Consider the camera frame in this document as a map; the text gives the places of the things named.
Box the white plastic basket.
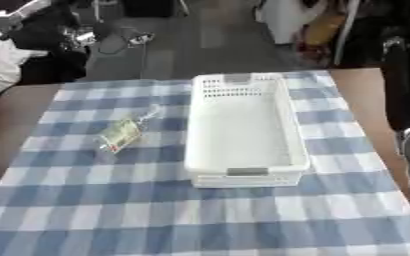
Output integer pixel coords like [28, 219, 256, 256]
[182, 72, 312, 189]

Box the clear plastic snack bag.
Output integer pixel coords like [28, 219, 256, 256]
[93, 103, 165, 155]

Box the person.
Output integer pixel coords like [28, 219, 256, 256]
[0, 0, 93, 101]

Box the black cable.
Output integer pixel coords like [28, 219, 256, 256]
[94, 25, 156, 56]

